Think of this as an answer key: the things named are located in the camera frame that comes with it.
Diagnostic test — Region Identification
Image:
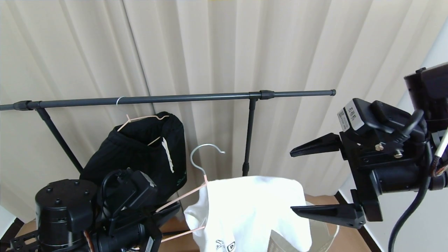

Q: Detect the pink clothes hanger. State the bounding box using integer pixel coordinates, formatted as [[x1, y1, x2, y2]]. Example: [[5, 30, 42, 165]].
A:
[[117, 96, 170, 146], [155, 143, 226, 243]]

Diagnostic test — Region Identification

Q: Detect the black clothes rack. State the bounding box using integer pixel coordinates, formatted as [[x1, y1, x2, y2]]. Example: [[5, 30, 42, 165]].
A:
[[0, 89, 336, 179]]

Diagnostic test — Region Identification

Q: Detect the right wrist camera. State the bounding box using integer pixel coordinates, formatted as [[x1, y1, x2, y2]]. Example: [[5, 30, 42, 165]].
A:
[[337, 98, 429, 170]]

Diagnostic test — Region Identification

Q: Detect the black garment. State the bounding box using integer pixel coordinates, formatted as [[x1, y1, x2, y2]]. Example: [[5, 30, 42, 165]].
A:
[[80, 111, 187, 210]]

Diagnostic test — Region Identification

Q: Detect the beige curtain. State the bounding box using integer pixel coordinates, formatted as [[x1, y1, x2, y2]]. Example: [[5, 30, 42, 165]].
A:
[[0, 0, 448, 221]]

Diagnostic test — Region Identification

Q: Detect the white laundry basket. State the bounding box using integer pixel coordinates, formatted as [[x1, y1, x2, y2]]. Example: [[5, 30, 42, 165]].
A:
[[268, 201, 340, 252]]

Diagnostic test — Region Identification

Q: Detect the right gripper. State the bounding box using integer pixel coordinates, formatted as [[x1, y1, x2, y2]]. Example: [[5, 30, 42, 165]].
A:
[[290, 131, 432, 230]]

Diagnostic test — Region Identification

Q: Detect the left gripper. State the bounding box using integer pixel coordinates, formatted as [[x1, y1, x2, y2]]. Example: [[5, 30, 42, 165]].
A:
[[91, 201, 182, 252]]

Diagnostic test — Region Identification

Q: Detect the white garment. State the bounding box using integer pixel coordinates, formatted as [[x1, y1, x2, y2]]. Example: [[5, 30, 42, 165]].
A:
[[184, 176, 313, 252]]

